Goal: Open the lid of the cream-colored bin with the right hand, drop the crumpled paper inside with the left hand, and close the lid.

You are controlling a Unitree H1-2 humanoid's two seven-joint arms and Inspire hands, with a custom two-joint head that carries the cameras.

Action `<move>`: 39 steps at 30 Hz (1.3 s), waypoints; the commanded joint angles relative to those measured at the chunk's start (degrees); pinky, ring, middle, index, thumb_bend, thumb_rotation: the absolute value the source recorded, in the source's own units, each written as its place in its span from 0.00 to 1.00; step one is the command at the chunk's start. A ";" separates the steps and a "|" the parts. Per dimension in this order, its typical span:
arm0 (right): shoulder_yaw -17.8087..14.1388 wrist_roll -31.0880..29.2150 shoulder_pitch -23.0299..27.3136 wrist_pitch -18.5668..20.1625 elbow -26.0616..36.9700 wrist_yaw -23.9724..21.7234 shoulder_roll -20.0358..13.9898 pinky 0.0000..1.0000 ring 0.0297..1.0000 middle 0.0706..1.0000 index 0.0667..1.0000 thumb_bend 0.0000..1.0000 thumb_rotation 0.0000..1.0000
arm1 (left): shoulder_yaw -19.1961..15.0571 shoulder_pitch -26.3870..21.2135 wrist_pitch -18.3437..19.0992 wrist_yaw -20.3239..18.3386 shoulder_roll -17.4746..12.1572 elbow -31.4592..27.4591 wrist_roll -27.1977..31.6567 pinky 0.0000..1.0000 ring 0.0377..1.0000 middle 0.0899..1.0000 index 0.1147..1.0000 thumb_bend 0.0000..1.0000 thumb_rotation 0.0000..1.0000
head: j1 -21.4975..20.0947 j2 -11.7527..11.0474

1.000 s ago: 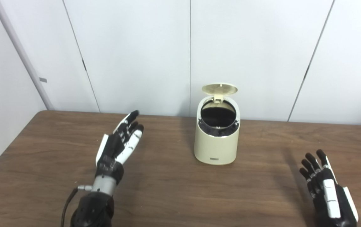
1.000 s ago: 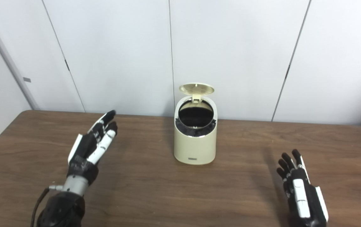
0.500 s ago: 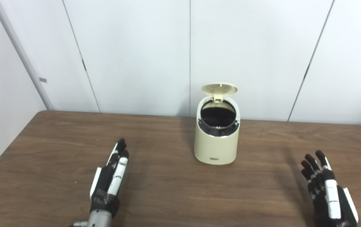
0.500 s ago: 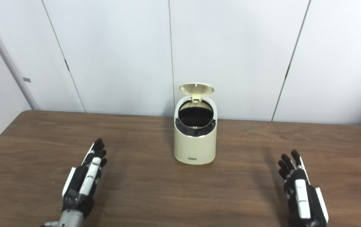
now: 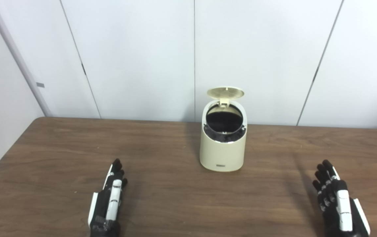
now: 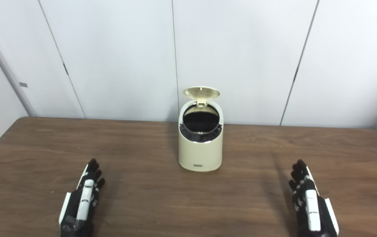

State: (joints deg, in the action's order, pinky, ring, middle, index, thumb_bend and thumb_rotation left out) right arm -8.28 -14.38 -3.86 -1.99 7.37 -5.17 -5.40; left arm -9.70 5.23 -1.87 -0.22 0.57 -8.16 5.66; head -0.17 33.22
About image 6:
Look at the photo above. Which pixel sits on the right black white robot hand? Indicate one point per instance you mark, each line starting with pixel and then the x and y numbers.
pixel 312 210

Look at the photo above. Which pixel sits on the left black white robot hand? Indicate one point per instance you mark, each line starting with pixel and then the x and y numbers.
pixel 83 204

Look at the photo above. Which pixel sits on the cream-colored desktop bin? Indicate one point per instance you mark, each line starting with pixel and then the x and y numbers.
pixel 200 154

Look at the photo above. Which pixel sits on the round cream bin lid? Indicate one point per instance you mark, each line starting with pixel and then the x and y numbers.
pixel 201 92

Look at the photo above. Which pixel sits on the small grey wall tag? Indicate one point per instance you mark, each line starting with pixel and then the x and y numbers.
pixel 23 84

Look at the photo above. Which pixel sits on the grey wall corner post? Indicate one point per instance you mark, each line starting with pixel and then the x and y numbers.
pixel 7 69

